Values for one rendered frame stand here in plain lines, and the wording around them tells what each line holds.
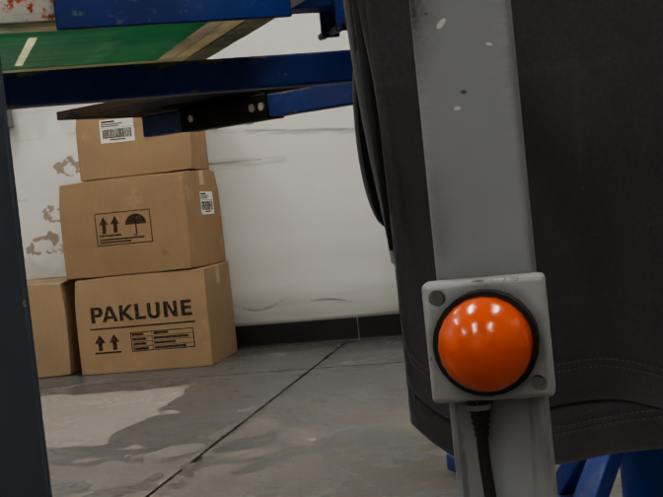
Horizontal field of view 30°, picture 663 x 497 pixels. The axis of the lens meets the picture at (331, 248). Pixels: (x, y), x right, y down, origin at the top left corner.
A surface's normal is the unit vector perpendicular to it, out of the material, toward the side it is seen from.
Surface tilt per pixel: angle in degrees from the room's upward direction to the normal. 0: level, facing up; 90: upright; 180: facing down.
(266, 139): 90
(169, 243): 91
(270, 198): 90
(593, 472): 43
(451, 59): 90
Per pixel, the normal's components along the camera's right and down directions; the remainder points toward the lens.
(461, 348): -0.66, -0.06
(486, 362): -0.01, 0.22
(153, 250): -0.26, 0.11
